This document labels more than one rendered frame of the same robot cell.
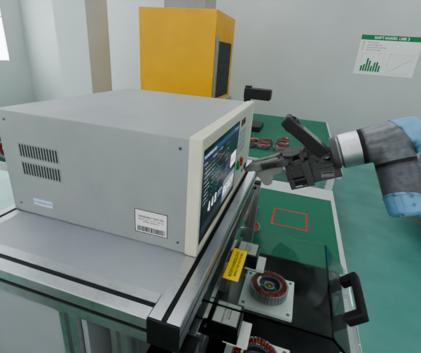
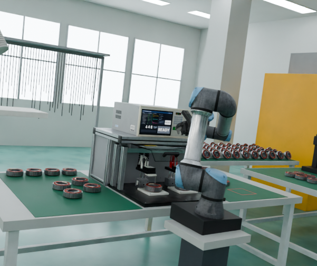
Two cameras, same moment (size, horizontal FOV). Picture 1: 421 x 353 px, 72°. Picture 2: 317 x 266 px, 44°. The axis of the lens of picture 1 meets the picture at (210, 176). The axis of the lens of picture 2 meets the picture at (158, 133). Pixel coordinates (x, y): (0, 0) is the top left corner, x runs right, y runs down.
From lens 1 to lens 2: 2.26 m
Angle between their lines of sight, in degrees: 42
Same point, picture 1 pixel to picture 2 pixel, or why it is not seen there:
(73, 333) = (108, 144)
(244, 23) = not seen: outside the picture
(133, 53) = not seen: hidden behind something
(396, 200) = not seen: hidden behind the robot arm
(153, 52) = (270, 107)
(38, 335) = (103, 151)
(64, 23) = (207, 85)
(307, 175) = (184, 129)
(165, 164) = (136, 112)
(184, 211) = (137, 123)
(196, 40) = (306, 99)
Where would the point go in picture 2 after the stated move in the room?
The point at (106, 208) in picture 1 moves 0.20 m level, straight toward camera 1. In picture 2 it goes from (126, 125) to (114, 126)
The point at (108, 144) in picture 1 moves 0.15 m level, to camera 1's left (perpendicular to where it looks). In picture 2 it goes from (129, 108) to (114, 106)
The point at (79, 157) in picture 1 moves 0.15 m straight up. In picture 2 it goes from (124, 112) to (126, 91)
